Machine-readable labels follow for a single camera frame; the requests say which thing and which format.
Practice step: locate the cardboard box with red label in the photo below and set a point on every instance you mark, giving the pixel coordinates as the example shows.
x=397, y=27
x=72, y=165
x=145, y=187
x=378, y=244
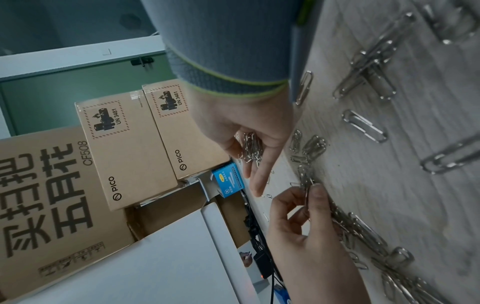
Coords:
x=180, y=139
x=127, y=160

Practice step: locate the blue paper clip box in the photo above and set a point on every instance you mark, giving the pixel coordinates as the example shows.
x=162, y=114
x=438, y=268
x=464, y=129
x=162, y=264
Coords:
x=230, y=178

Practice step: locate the plain brown cardboard box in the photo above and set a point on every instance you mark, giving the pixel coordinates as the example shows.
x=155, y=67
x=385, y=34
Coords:
x=168, y=213

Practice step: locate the white flat panel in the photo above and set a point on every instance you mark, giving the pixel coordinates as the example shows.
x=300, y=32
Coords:
x=150, y=267

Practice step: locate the black charger adapter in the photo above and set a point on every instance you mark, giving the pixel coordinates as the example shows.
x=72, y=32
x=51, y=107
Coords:
x=262, y=264

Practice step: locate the single silver paper clip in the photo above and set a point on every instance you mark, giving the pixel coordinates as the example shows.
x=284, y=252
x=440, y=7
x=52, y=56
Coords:
x=307, y=194

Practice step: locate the person's right hand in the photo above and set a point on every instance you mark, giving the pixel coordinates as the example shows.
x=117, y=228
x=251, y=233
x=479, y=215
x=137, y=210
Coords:
x=243, y=118

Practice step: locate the green cabinet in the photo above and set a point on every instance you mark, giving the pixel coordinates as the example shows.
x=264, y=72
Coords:
x=56, y=89

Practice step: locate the person's left hand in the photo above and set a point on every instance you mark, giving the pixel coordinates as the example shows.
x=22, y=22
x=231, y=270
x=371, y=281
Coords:
x=311, y=261

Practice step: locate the silver paper clips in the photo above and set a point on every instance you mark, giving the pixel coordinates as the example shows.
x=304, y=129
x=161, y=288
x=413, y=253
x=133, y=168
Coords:
x=356, y=228

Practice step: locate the silver paper clip bundle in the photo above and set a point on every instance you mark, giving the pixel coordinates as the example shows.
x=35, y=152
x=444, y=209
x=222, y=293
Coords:
x=251, y=148

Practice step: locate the small blue box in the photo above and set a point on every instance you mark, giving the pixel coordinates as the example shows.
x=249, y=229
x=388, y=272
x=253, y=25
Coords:
x=281, y=294

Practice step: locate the grey right wrist brace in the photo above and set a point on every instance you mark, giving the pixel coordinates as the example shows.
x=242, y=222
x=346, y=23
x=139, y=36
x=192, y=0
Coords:
x=225, y=38

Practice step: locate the wooden desk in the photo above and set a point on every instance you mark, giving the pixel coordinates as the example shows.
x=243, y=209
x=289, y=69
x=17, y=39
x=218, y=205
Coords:
x=431, y=118

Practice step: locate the large printed cardboard box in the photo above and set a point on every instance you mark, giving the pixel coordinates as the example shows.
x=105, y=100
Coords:
x=56, y=207

